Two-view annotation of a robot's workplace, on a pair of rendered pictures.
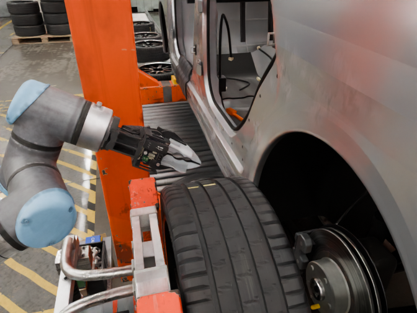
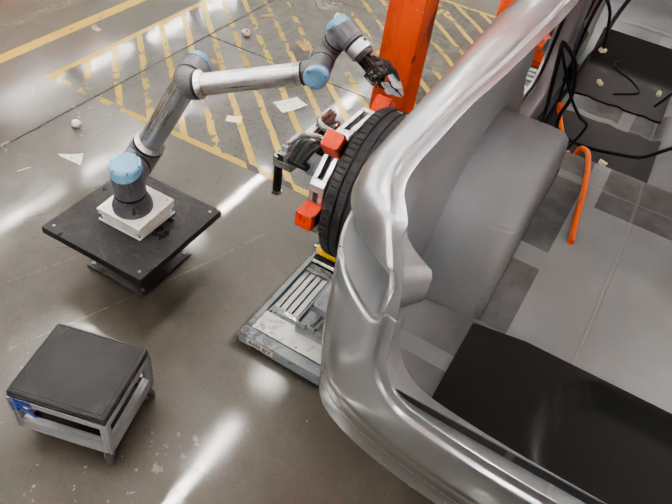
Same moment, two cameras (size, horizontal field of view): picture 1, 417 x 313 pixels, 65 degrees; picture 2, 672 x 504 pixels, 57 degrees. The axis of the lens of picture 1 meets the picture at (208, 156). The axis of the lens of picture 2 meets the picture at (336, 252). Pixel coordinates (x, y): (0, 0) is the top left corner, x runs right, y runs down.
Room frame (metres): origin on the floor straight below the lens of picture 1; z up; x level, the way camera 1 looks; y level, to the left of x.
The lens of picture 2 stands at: (-1.14, -1.15, 2.42)
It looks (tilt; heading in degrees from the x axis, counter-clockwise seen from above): 44 degrees down; 37
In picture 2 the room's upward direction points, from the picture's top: 10 degrees clockwise
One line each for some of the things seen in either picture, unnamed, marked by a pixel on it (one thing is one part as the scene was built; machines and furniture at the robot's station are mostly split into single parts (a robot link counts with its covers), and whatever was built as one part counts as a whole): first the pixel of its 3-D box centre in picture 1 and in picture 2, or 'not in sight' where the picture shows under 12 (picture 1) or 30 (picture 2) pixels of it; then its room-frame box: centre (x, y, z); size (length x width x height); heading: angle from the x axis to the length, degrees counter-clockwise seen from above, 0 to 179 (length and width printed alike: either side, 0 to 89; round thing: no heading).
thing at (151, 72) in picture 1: (158, 77); not in sight; (4.09, 0.63, 0.39); 0.66 x 0.66 x 0.24
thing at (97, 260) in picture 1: (89, 268); not in sight; (0.97, 0.51, 0.51); 0.20 x 0.14 x 0.13; 13
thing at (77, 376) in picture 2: not in sight; (85, 394); (-0.65, 0.34, 0.17); 0.43 x 0.36 x 0.34; 120
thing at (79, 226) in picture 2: not in sight; (137, 240); (0.01, 0.99, 0.15); 0.60 x 0.60 x 0.30; 15
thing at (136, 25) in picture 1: (139, 28); not in sight; (7.58, 1.50, 0.39); 0.66 x 0.66 x 0.24
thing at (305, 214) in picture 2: not in sight; (308, 215); (0.23, 0.05, 0.85); 0.09 x 0.08 x 0.07; 14
